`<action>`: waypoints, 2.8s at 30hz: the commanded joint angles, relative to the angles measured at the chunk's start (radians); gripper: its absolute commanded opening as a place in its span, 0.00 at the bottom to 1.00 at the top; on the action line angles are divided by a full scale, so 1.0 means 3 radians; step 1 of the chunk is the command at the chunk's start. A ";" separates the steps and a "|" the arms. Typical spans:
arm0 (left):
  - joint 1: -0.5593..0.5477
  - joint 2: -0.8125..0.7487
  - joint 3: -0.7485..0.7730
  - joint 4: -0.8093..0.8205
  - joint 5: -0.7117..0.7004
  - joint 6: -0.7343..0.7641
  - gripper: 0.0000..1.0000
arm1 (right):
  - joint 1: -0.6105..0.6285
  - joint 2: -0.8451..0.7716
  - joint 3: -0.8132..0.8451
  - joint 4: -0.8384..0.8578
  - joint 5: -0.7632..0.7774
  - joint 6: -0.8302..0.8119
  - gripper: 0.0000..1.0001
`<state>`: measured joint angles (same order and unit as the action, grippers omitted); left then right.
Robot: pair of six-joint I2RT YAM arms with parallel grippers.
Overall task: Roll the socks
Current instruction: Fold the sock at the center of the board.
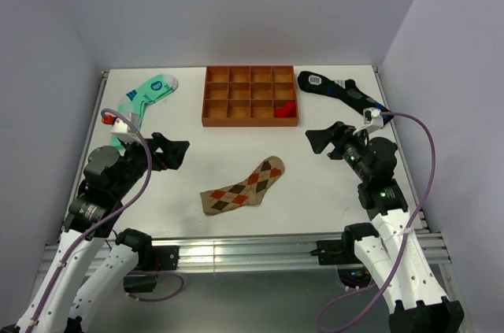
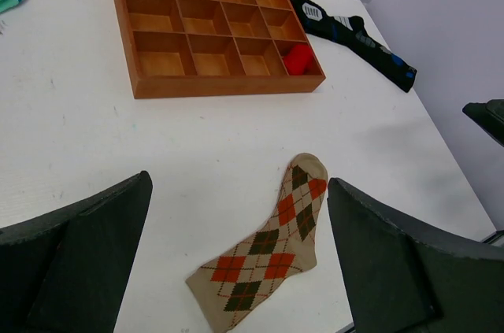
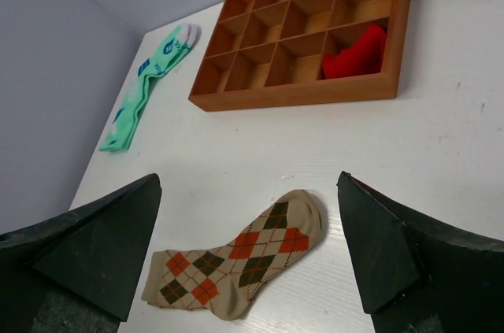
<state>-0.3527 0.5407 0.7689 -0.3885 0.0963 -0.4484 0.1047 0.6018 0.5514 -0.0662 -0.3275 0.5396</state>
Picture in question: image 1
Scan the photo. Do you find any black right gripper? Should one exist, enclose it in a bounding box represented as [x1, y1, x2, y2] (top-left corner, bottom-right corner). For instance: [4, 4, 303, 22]
[306, 120, 372, 182]

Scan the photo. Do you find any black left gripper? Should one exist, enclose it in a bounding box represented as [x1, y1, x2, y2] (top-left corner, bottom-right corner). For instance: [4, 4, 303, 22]
[113, 131, 188, 198]

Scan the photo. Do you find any brown argyle sock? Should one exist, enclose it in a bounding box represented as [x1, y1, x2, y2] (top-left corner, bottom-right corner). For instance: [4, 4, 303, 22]
[200, 156, 285, 216]

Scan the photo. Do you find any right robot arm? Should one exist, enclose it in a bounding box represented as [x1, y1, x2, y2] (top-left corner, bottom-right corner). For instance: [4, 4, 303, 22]
[306, 122, 465, 332]

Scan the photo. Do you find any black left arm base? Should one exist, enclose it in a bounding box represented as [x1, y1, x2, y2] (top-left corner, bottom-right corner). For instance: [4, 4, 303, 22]
[123, 246, 185, 298]

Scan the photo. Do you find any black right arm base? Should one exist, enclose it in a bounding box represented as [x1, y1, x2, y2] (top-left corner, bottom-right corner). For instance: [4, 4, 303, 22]
[309, 239, 372, 289]

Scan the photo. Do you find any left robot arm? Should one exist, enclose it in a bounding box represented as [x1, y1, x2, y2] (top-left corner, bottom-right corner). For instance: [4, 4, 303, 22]
[2, 132, 190, 332]

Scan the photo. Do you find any red rolled sock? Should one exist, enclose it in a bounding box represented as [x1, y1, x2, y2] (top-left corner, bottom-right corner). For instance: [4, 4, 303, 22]
[274, 101, 297, 118]

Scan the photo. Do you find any black blue sock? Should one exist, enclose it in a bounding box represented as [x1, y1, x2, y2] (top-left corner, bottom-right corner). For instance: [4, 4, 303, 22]
[297, 71, 388, 114]

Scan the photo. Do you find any mint green sock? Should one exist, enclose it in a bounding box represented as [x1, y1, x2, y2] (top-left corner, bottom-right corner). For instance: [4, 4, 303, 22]
[117, 74, 179, 130]

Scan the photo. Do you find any orange compartment tray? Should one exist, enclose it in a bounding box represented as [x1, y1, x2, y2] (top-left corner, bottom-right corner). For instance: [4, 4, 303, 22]
[202, 65, 299, 128]

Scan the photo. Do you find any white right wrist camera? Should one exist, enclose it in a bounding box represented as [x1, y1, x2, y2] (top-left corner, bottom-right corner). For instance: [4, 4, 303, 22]
[353, 108, 384, 136]

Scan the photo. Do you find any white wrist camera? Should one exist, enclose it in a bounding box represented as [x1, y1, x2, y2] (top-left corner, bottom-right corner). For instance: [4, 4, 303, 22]
[102, 112, 140, 148]
[353, 108, 384, 136]

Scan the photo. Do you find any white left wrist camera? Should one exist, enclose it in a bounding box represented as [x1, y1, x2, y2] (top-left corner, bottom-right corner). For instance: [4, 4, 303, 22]
[102, 112, 140, 148]

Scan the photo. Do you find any aluminium frame rail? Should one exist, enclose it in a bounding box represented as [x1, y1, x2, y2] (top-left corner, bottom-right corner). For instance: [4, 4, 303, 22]
[37, 231, 452, 275]

